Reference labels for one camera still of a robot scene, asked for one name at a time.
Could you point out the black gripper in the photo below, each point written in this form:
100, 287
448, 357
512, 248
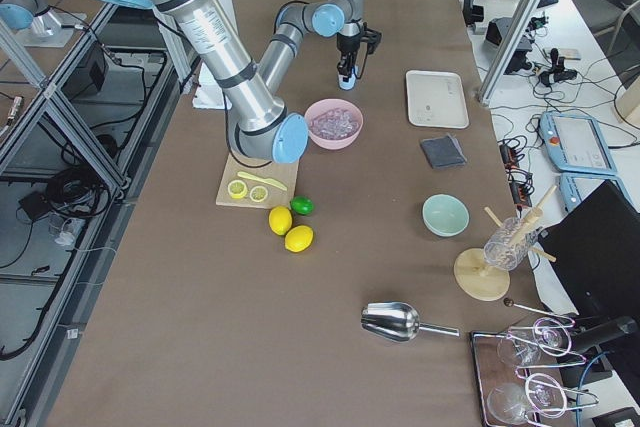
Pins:
347, 48

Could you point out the pile of clear ice cubes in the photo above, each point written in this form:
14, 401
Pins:
335, 124

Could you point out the light blue plastic cup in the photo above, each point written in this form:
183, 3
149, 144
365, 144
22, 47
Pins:
347, 83

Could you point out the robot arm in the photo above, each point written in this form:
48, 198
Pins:
261, 126
36, 16

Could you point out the wooden cup stand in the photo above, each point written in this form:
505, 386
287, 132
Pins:
483, 282

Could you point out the steel ice scoop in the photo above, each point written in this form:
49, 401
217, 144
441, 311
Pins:
399, 322

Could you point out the pink bowl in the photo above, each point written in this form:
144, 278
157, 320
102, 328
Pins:
323, 106

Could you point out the cream rabbit serving tray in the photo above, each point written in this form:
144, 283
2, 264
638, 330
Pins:
436, 99

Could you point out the grey folded cloth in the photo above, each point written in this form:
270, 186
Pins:
443, 152

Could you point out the yellow plastic knife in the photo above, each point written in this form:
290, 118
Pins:
264, 180

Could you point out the wooden cutting board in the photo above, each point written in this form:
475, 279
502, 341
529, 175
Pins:
255, 183

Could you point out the green lime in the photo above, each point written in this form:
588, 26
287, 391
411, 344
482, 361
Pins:
302, 205

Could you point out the lower lemon half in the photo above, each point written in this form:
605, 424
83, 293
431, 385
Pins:
258, 194

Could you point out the lemon half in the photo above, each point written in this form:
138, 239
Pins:
258, 194
237, 189

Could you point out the upper lemon half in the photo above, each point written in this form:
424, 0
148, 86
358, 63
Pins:
237, 189

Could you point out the upper whole yellow lemon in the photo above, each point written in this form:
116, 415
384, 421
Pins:
280, 220

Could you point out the whole yellow lemon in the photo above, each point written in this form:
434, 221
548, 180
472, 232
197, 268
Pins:
280, 220
299, 238

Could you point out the green ceramic bowl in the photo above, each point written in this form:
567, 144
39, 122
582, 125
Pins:
445, 215

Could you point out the lower whole yellow lemon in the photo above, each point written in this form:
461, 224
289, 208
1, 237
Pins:
299, 238

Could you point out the upper blue teach pendant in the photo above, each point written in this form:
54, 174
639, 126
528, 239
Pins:
575, 143

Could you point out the blue teach pendant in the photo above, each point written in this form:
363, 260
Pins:
575, 143
575, 187

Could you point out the clear glass on stand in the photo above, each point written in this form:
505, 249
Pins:
506, 249

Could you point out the lower blue teach pendant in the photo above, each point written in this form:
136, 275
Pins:
575, 187

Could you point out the black monitor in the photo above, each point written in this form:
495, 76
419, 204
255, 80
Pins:
597, 254

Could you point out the black tray with glasses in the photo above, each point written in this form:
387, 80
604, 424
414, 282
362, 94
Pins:
517, 372

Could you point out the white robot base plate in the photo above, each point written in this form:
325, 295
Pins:
208, 94

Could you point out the aluminium frame post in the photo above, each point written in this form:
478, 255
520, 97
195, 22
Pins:
506, 49

